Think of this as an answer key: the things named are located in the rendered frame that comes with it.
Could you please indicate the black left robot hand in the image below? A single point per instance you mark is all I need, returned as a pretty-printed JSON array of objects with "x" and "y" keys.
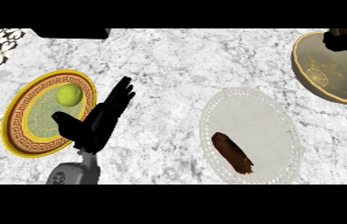
[{"x": 96, "y": 123}]

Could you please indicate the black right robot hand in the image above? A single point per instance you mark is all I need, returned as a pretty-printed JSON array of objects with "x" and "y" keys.
[{"x": 335, "y": 41}]

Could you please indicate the black and white patterned object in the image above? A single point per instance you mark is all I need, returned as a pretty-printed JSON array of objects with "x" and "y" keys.
[{"x": 7, "y": 42}]

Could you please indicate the yellow and brown patterned plate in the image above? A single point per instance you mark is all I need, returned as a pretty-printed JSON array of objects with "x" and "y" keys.
[{"x": 34, "y": 117}]

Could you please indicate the white lace round placemat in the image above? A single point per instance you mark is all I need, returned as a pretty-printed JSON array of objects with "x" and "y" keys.
[{"x": 257, "y": 123}]

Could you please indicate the black appliance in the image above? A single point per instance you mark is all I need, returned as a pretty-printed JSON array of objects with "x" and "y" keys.
[{"x": 72, "y": 33}]

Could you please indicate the brown elongated cupcake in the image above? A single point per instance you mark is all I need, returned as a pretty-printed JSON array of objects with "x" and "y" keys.
[{"x": 230, "y": 152}]

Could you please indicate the green lime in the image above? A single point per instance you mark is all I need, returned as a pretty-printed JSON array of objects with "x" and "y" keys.
[{"x": 69, "y": 95}]

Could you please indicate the olive bowl with gold rim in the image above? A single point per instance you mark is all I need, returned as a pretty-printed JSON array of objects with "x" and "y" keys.
[{"x": 321, "y": 71}]

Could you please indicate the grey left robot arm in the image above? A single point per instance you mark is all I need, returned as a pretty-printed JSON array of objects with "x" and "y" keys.
[{"x": 73, "y": 172}]

